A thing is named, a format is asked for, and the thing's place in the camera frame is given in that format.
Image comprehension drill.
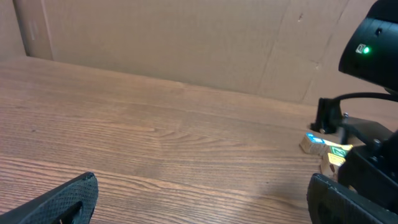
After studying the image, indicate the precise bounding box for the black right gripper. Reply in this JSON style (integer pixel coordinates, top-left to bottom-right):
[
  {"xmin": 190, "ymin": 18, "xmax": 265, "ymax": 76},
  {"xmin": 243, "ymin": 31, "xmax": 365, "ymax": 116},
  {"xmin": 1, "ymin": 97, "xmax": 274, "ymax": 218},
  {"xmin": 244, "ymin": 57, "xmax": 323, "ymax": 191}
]
[{"xmin": 310, "ymin": 97, "xmax": 397, "ymax": 214}]

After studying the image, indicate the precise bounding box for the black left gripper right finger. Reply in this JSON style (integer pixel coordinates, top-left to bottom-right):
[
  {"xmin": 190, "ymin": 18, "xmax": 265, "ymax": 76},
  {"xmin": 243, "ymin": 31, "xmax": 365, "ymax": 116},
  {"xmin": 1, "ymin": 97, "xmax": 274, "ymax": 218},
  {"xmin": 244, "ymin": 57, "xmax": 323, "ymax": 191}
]
[{"xmin": 307, "ymin": 174, "xmax": 397, "ymax": 224}]

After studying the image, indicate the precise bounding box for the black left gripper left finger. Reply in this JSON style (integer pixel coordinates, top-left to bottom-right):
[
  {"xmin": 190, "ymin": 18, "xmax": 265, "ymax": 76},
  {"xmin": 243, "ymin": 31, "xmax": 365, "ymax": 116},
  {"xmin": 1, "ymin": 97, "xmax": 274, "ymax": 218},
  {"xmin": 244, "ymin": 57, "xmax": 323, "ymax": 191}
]
[{"xmin": 1, "ymin": 172, "xmax": 99, "ymax": 224}]

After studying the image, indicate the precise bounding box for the green letter wooden block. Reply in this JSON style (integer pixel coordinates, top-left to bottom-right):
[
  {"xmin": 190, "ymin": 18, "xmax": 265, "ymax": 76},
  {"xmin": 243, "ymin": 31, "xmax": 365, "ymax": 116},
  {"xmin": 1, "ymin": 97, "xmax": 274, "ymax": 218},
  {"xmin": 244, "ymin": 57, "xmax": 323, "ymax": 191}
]
[{"xmin": 323, "ymin": 145, "xmax": 353, "ymax": 157}]

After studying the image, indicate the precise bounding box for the yellow wooden block upper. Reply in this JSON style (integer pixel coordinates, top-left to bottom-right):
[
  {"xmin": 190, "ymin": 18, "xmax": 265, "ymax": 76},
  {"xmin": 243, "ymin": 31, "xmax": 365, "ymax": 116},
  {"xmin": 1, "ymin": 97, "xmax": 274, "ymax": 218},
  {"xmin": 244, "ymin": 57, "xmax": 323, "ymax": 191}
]
[{"xmin": 320, "ymin": 152, "xmax": 346, "ymax": 180}]

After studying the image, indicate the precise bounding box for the blue letter wooden block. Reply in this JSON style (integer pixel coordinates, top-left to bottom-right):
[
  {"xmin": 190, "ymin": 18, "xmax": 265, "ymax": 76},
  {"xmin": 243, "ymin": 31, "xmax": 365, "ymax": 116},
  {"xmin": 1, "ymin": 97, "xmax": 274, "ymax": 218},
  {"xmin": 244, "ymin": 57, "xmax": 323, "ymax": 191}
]
[{"xmin": 299, "ymin": 133, "xmax": 328, "ymax": 156}]

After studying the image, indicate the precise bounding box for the brown cardboard backdrop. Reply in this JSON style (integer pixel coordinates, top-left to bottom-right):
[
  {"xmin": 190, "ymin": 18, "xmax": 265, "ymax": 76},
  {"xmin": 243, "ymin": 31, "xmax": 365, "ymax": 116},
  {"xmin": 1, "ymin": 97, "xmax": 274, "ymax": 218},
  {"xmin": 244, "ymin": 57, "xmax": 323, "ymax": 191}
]
[{"xmin": 0, "ymin": 0, "xmax": 398, "ymax": 131}]

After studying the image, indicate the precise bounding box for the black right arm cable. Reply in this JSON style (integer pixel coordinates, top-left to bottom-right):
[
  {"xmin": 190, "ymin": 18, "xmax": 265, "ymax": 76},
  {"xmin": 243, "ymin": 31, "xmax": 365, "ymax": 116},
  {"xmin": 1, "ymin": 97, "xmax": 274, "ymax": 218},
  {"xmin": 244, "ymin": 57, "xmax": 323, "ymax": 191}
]
[{"xmin": 332, "ymin": 91, "xmax": 398, "ymax": 103}]

